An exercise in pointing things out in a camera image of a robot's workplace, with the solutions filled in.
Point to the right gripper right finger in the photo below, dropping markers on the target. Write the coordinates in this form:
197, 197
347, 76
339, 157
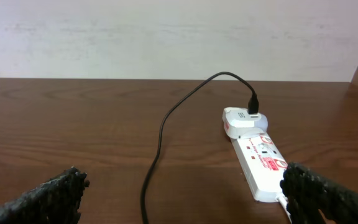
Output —
313, 198

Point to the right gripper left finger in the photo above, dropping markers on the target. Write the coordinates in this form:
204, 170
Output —
54, 201

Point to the white USB charger adapter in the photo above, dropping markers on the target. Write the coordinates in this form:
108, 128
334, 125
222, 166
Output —
239, 124

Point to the white power strip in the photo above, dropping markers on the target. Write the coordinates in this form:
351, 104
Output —
263, 166

